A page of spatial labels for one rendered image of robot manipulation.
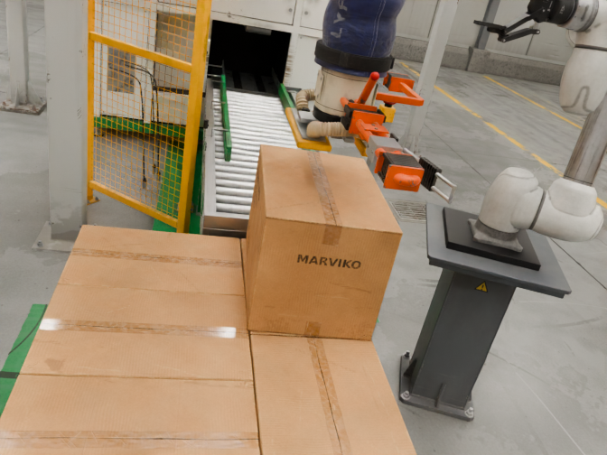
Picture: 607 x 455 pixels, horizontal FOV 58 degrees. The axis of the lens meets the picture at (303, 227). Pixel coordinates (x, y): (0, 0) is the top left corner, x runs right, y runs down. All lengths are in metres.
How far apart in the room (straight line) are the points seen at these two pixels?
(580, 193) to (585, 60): 0.65
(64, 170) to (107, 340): 1.48
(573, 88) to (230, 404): 1.19
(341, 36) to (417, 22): 10.04
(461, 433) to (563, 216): 0.97
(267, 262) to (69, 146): 1.59
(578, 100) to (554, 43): 11.41
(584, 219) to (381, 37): 0.98
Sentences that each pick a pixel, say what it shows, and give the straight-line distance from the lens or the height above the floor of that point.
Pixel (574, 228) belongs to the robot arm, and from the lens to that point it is 2.12.
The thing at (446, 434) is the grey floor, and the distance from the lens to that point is 2.43.
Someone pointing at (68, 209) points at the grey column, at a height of 0.20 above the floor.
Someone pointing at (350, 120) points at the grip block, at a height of 1.25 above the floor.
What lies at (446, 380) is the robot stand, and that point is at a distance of 2.44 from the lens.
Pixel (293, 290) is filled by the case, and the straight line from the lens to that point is 1.65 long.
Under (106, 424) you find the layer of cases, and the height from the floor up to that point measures 0.54.
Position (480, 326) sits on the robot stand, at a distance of 2.28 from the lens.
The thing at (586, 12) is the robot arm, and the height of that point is 1.60.
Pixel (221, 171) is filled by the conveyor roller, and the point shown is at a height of 0.53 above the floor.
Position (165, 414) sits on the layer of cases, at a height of 0.54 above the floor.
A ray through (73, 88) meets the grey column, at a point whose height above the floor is 0.84.
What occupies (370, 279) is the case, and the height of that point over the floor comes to 0.78.
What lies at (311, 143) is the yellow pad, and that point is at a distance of 1.55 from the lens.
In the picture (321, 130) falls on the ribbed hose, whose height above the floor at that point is 1.18.
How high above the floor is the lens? 1.62
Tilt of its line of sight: 27 degrees down
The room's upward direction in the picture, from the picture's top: 12 degrees clockwise
